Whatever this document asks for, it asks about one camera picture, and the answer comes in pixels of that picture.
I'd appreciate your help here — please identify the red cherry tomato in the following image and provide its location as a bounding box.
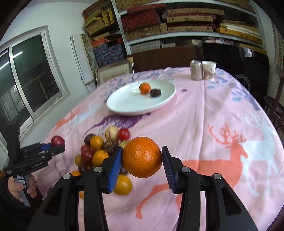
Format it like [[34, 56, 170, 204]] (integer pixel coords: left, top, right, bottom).
[[119, 128, 130, 141]]

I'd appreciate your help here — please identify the tan round fruit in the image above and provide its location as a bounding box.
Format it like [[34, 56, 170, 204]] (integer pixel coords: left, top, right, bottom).
[[105, 127, 120, 140]]

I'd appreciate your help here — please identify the white board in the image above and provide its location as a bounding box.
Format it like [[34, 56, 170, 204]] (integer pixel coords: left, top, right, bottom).
[[70, 33, 96, 86]]

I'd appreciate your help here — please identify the person's left hand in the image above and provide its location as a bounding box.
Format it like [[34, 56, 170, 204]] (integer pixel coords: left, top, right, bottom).
[[7, 174, 38, 203]]

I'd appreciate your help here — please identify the stack of blue patterned boxes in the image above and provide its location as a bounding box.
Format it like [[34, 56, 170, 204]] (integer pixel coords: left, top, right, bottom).
[[92, 37, 127, 67]]

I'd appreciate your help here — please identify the framed picture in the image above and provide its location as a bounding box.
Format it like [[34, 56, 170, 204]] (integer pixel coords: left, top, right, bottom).
[[95, 60, 134, 87]]

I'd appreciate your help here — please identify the pink drink can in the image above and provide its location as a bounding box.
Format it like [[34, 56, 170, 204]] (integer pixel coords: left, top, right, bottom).
[[190, 60, 203, 81]]

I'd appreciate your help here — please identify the stack of woven boxes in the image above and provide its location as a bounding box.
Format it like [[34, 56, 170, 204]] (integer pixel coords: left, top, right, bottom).
[[83, 0, 264, 54]]

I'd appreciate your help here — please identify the brown board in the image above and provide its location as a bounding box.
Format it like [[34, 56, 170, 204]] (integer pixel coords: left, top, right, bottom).
[[127, 45, 204, 73]]

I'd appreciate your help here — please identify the wooden chair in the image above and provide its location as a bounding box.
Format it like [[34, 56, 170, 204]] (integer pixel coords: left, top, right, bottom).
[[264, 95, 284, 130]]

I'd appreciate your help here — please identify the black board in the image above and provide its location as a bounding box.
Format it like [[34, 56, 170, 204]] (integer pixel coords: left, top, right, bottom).
[[201, 42, 270, 101]]

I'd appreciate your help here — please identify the pink printed tablecloth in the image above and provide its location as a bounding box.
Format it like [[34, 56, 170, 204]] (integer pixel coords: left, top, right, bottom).
[[41, 67, 284, 231]]

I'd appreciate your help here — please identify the white metal shelf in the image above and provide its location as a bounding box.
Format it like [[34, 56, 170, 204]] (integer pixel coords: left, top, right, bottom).
[[112, 0, 268, 58]]

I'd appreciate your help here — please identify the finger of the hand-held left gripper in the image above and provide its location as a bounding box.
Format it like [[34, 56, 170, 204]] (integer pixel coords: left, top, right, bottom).
[[22, 143, 52, 155], [25, 145, 66, 162]]

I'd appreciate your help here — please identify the white paper cup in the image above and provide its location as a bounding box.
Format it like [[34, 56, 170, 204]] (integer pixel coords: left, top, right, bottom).
[[201, 61, 217, 81]]

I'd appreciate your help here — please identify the sliding window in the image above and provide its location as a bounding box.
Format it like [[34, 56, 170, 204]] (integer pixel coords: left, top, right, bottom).
[[0, 25, 70, 136]]

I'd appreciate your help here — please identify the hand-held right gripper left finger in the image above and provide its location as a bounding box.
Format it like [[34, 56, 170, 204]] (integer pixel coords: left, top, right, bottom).
[[27, 146, 123, 231]]

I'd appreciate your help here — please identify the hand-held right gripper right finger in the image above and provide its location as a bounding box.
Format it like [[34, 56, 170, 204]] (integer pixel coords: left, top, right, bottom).
[[162, 146, 259, 231]]

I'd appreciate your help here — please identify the large orange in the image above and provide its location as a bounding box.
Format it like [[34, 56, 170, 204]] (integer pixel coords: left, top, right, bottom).
[[122, 137, 162, 178]]

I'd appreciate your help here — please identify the pink cloth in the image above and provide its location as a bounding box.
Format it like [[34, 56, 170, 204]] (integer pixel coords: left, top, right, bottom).
[[204, 37, 231, 44]]

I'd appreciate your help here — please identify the yellow tomato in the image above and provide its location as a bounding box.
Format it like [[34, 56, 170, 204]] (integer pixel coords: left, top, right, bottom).
[[113, 174, 133, 196]]

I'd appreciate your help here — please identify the grey patterned panel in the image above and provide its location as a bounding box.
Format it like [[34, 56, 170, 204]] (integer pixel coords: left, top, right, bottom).
[[81, 33, 99, 70]]

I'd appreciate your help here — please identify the white plate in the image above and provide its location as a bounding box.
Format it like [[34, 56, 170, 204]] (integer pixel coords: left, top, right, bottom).
[[106, 79, 177, 116]]

